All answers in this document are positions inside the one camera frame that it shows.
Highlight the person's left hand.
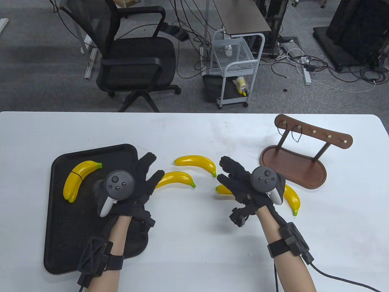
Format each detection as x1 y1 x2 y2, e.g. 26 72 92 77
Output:
93 152 165 241

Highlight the person's right hand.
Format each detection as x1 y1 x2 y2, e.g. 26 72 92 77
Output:
216 156 275 227

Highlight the person's left forearm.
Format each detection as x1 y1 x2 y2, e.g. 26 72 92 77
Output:
88 214 133 292

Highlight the person's right forearm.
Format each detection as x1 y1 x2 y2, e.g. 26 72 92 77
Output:
255 205 317 292

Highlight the grey handheld controller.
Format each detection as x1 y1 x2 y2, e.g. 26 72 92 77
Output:
250 166 286 205
93 170 135 217

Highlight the brown wooden hook stand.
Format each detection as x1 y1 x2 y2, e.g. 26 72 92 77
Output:
259 114 353 189

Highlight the black mesh bin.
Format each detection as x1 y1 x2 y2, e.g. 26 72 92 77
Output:
202 74 224 103

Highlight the white utility cart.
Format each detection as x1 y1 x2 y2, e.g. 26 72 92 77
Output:
210 29 265 110

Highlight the black plastic tray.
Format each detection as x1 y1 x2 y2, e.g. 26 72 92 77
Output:
43 144 149 275

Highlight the yellow white bottle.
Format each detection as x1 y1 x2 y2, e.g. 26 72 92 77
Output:
232 76 249 97

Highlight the black office chair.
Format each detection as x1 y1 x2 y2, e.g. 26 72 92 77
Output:
59 0 182 113

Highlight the metal floor box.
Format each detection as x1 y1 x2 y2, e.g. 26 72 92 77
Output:
278 36 302 59

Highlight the dark top side table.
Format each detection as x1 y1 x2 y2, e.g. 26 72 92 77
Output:
204 0 272 58

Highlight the cardboard box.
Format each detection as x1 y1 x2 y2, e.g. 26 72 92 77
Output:
114 0 142 9

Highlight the black equipment base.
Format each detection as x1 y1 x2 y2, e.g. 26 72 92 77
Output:
313 0 389 72

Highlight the silver metal frame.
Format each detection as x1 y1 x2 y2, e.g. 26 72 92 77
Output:
81 18 99 80

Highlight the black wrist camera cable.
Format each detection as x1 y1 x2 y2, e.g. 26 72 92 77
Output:
308 262 377 292

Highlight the white floor cable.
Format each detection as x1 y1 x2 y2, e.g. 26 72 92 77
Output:
310 78 377 93

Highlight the tangle of black cables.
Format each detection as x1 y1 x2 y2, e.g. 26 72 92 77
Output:
269 46 389 92

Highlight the black metal desk frame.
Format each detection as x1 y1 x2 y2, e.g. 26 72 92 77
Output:
255 0 290 58

